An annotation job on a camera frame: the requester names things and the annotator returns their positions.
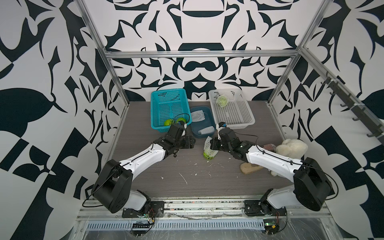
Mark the white foam net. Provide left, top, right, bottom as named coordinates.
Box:
left=191, top=110, right=206, bottom=123
left=204, top=136, right=219, bottom=155
left=198, top=126, right=215, bottom=135

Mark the white foam net sleeve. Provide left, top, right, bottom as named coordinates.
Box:
left=215, top=94, right=230, bottom=109

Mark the green custard apple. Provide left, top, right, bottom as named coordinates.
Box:
left=176, top=117, right=188, bottom=124
left=203, top=151, right=217, bottom=161
left=164, top=119, right=174, bottom=126

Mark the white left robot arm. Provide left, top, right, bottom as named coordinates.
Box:
left=91, top=121, right=196, bottom=215

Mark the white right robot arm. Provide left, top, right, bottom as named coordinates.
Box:
left=208, top=128, right=333, bottom=216

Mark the green custard apple front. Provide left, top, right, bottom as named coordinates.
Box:
left=164, top=119, right=174, bottom=126

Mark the white foam net front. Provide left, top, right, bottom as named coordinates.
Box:
left=198, top=126, right=215, bottom=135

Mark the white foam net back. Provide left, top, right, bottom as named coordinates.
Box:
left=191, top=110, right=206, bottom=123

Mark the dark teal small tray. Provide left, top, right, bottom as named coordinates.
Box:
left=190, top=106, right=216, bottom=138

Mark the tan sponge block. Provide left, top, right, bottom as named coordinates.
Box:
left=240, top=163, right=263, bottom=175

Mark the white perforated plastic basket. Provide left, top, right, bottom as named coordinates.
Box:
left=209, top=89, right=255, bottom=129

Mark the teal perforated plastic basket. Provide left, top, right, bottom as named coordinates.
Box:
left=151, top=89, right=192, bottom=133

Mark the white plush toy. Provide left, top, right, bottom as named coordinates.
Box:
left=273, top=139, right=308, bottom=159

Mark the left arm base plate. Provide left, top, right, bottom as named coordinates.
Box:
left=122, top=201, right=165, bottom=218

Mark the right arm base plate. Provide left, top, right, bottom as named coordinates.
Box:
left=244, top=200, right=287, bottom=217

